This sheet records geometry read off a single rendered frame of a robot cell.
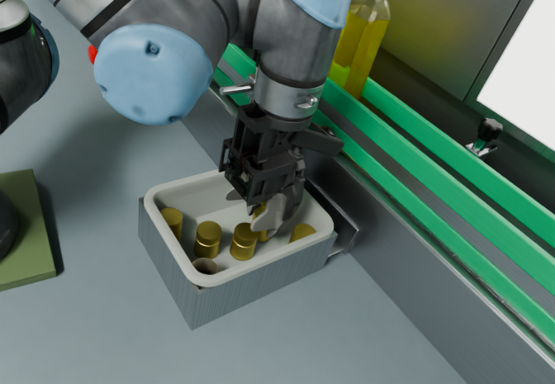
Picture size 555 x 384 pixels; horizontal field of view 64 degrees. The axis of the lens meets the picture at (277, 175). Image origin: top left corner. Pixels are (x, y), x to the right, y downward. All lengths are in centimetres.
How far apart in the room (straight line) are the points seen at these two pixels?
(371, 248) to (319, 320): 13
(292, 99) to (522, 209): 33
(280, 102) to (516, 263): 32
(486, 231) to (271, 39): 33
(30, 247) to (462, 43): 66
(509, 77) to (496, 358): 37
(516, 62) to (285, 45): 36
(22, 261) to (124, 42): 39
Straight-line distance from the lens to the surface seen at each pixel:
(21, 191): 72
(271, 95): 47
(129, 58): 32
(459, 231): 60
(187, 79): 31
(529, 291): 58
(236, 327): 60
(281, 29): 44
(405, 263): 64
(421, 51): 77
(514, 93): 70
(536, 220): 63
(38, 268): 64
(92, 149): 82
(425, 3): 77
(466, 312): 61
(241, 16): 44
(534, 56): 69
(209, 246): 61
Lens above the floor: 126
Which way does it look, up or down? 39 degrees down
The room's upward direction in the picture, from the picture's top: 16 degrees clockwise
